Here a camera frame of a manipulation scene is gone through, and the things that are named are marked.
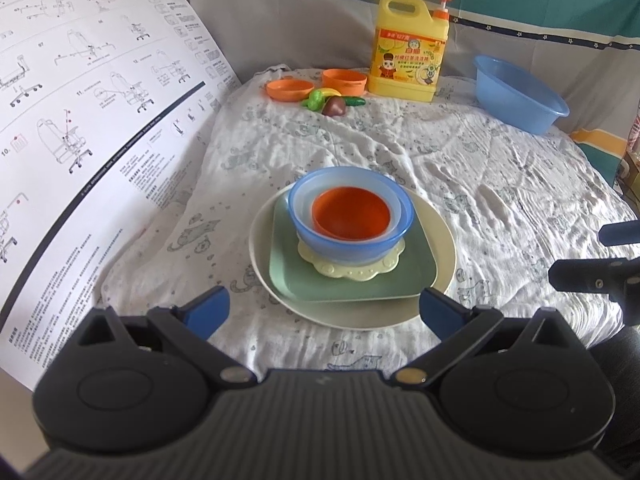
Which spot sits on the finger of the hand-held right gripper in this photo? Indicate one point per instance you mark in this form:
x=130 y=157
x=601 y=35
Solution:
x=575 y=275
x=620 y=234

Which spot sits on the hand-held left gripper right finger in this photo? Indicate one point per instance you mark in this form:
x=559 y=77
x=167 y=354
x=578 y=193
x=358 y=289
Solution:
x=440 y=312

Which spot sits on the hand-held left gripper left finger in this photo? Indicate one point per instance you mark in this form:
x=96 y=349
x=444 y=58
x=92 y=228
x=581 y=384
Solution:
x=207 y=310

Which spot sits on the white round plate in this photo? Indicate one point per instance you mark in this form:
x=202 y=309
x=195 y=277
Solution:
x=280 y=290

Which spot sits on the green square plate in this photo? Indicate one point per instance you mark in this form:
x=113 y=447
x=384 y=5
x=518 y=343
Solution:
x=300 y=280

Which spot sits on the small yellow scalloped plate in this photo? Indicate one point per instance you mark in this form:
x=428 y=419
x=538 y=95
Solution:
x=350 y=270

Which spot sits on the blue translucent bowl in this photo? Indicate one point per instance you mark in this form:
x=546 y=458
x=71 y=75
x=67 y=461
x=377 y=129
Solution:
x=320 y=247

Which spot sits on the small dark orange bowl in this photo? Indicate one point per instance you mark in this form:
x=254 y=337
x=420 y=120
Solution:
x=350 y=212

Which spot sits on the clear plastic bowl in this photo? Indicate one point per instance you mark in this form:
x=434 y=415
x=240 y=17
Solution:
x=304 y=210

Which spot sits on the white printed blanket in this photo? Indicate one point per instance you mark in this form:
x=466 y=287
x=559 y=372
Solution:
x=500 y=200

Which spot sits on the large blue plastic basin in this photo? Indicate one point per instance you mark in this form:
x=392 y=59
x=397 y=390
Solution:
x=515 y=95

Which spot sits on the white printed instruction sheet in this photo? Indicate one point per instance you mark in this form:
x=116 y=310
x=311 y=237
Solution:
x=90 y=135

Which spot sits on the green toy cucumber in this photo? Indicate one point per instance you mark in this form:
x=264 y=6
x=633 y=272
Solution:
x=355 y=101

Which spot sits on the brown toy fruit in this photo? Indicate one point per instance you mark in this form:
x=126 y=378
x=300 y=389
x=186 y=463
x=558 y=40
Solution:
x=333 y=107

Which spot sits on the light orange toy pan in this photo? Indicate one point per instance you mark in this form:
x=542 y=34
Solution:
x=289 y=90

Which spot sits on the green toy lime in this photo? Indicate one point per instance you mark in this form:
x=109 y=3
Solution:
x=314 y=100

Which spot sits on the yellow toy banana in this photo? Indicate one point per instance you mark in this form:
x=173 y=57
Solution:
x=327 y=92

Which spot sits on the light orange toy cup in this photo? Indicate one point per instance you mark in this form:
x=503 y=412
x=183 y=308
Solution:
x=345 y=82

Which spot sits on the yellow detergent pump bottle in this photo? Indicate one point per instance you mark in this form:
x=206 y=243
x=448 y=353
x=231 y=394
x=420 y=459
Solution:
x=407 y=55

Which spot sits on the grey teal striped bedsheet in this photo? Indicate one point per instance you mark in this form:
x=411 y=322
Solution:
x=310 y=25

